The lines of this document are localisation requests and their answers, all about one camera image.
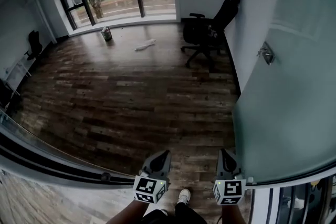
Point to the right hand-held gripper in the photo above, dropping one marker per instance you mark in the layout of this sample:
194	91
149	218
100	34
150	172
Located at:
229	191

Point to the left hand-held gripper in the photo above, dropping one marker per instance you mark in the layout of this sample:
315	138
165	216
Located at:
149	187

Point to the frosted glass door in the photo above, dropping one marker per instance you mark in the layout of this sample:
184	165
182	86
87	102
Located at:
288	86

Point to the person's right forearm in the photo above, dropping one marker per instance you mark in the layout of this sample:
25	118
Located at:
233	215

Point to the person's left forearm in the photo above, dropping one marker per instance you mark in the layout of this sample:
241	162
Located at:
131	213

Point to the person's white shoe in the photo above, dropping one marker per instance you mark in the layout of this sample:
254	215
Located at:
183	196

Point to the person's black trousers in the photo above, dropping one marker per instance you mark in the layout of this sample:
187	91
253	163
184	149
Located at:
178	215

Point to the glass balustrade with black posts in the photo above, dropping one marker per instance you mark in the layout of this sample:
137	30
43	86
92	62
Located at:
296	204

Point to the small keys in lock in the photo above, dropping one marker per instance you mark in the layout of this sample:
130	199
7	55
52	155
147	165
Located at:
259	53

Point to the black office chair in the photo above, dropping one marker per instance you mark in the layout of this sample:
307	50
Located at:
207	31

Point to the small paint bucket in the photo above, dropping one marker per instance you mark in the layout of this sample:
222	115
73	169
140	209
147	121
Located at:
107	34

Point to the white table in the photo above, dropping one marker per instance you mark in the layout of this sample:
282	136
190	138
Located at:
18	70

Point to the small black chair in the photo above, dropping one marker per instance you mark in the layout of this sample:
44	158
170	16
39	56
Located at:
34	44

